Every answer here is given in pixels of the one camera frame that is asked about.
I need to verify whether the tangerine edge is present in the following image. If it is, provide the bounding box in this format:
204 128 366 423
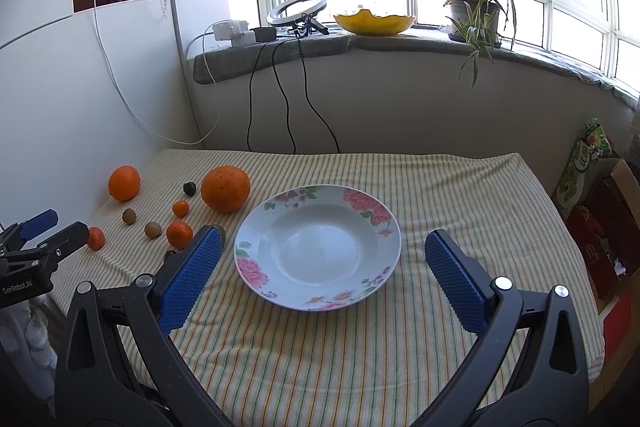
87 227 105 251

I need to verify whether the brown longan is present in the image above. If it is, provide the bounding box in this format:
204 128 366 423
122 208 137 225
144 221 163 239

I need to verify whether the smooth oval orange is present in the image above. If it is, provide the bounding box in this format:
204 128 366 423
107 165 141 202

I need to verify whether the tangerine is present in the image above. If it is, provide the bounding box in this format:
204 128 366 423
166 220 193 251

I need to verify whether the small kumquat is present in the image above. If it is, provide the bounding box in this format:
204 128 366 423
171 199 190 218

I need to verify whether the dark plum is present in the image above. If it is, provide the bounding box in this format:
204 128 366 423
182 182 196 197

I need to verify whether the large orange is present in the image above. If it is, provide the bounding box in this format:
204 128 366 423
201 166 250 213

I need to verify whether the white floral plate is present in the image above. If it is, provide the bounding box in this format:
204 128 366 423
233 184 402 312

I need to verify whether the green brown kiwi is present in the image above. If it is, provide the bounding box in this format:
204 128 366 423
212 225 226 243

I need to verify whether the striped tablecloth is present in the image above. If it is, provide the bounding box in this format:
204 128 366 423
53 150 604 426

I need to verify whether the green snack bag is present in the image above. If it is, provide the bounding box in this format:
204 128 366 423
552 118 615 220

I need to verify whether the white power strip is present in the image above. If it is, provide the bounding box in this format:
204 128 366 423
213 20 256 48

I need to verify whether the black power adapter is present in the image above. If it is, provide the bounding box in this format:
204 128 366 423
250 26 278 43

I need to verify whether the yellow melon bowl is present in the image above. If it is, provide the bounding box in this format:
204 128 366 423
334 9 416 37

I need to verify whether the potted spider plant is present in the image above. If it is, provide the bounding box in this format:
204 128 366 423
444 0 518 87

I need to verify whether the white cable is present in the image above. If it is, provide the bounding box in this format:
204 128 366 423
91 0 222 148

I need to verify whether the black cable left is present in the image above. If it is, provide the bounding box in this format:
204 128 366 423
246 40 269 153

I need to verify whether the black cable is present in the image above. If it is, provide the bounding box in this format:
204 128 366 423
270 37 298 154
246 40 269 153
297 34 342 154

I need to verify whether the black cable middle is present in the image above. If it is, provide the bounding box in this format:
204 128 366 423
270 37 298 154

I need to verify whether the black cable right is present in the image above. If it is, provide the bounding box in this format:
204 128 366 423
297 34 342 154

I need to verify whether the ring light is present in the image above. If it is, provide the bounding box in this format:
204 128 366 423
267 0 329 39

